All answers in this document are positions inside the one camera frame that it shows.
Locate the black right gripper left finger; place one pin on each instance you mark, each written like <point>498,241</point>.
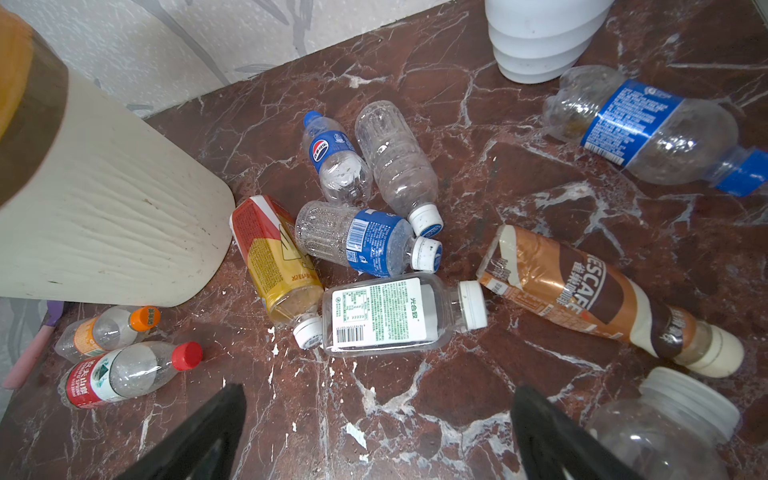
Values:
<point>203,446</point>

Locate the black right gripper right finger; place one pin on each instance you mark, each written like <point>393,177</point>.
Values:
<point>553,446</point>

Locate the orange label bottle orange cap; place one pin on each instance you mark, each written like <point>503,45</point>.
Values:
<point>115,328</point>

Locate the brown Nescafe coffee bottle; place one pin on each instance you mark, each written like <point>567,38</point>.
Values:
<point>581,292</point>

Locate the white bin yellow bag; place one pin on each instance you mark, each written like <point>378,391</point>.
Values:
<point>96,206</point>

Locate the red label bottle red cap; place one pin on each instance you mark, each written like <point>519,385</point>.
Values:
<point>126,373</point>

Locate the clear wide mouth jar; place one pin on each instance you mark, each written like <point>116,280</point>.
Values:
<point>671,430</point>

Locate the purple spatula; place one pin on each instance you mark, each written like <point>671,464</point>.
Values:
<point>26,363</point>

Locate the red yellow drink can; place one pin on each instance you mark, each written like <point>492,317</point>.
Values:
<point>283,276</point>

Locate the clear bottle blue label white cap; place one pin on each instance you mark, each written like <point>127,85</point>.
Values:
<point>369,241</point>

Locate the clear ribbed bottle white cap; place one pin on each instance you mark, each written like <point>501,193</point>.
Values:
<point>403,173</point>

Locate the small Pepsi bottle blue cap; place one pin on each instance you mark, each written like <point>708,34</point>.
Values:
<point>344,177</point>

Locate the crushed blue label bottle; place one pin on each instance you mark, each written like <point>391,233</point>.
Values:
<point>660,138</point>

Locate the white pot with plant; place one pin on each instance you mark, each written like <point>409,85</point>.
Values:
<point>537,41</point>

